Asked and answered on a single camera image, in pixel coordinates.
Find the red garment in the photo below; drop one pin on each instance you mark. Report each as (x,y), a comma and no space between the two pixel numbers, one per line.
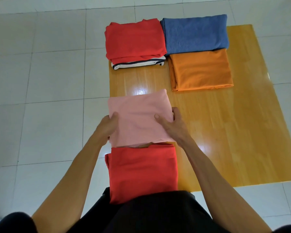
(135,38)
(140,172)

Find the blue towel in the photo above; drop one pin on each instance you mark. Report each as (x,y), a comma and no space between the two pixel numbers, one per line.
(194,33)

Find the person's right hand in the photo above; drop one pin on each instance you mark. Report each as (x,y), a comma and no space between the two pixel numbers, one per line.
(178,131)

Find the pink garment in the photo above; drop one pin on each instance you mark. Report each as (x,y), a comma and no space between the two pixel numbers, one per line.
(138,118)

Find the person's black shorts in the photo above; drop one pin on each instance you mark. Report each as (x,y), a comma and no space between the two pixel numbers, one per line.
(155,215)

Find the person's right forearm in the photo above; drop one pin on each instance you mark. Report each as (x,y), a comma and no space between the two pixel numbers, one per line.
(220,191)

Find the person's left hand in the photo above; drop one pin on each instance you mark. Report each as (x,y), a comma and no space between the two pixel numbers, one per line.
(106,128)

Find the orange garment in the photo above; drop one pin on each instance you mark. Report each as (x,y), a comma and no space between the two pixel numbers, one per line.
(201,70)

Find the black white striped shirt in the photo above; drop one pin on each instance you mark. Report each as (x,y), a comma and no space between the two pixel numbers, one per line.
(135,64)

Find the person's left forearm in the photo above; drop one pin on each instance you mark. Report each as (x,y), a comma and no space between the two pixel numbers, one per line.
(70,191)

